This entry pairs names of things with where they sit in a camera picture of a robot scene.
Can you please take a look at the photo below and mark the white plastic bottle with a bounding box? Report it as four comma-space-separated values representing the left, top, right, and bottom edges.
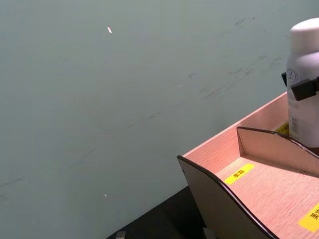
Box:
285, 17, 319, 149

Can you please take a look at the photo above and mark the small yellow label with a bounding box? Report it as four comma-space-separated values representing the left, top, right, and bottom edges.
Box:
224, 163, 256, 186

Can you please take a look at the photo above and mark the large yellow label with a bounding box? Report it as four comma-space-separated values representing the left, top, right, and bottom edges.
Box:
297, 202, 319, 234

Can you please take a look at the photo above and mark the yellow label beside bottle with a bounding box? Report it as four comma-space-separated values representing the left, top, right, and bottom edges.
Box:
275, 121, 290, 137

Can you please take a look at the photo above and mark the wooden compartment organizer rack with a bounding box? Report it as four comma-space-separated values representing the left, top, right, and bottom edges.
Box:
176, 91, 319, 239

